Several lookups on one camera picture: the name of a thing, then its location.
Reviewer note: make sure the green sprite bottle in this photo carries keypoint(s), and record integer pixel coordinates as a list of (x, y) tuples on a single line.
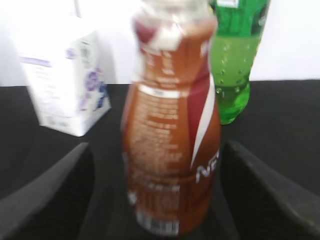
[(240, 27)]

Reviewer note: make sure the white milk carton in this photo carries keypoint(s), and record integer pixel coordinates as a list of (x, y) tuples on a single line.
[(65, 78)]

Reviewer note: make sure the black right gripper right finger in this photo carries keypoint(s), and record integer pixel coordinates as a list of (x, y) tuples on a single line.
[(264, 204)]

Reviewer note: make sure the brown coffee drink bottle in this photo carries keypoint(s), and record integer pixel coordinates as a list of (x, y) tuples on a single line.
[(170, 123)]

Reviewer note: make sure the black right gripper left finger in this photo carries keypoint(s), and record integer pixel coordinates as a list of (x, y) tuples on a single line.
[(54, 205)]

